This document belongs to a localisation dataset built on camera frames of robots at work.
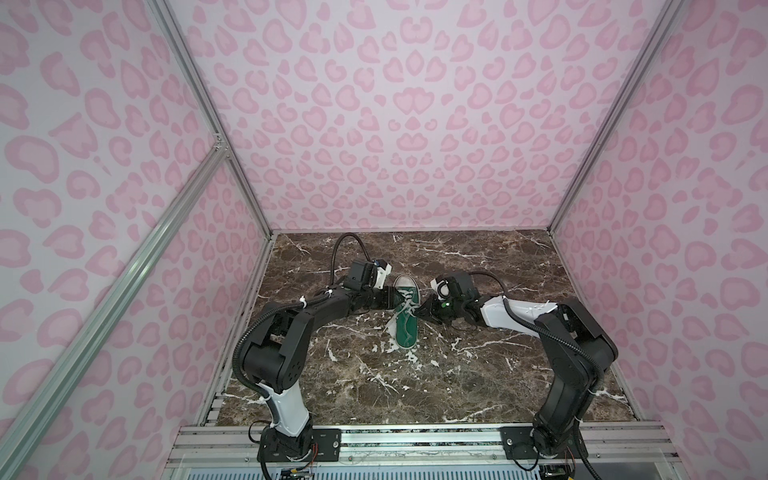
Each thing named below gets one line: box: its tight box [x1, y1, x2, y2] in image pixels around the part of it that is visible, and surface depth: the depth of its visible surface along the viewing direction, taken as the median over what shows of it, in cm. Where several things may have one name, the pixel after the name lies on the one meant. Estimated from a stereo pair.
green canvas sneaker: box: [386, 274, 421, 350], surface depth 94 cm
